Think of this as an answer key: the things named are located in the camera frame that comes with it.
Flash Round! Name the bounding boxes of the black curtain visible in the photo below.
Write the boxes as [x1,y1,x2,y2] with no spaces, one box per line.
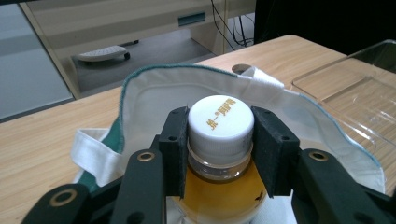
[253,0,396,58]

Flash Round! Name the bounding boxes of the amber drink bottle white cap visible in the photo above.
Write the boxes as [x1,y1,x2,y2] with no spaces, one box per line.
[169,94,269,224]

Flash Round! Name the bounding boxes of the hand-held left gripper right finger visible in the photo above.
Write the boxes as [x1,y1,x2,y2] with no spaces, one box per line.
[250,105,301,199]

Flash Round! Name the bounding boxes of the clear plastic tray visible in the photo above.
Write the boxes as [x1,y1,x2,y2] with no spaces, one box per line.
[290,38,396,157]

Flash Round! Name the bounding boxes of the light wooden office desk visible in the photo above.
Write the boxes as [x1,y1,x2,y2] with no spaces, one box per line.
[19,0,257,101]

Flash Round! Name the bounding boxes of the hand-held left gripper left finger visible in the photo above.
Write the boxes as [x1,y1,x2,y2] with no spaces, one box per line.
[158,105,190,201]

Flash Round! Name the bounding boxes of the white green orange tote bag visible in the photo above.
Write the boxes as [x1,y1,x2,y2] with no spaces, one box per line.
[69,63,386,224]

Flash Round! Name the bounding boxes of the black hanging cables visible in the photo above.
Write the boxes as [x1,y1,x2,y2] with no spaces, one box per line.
[210,0,256,52]

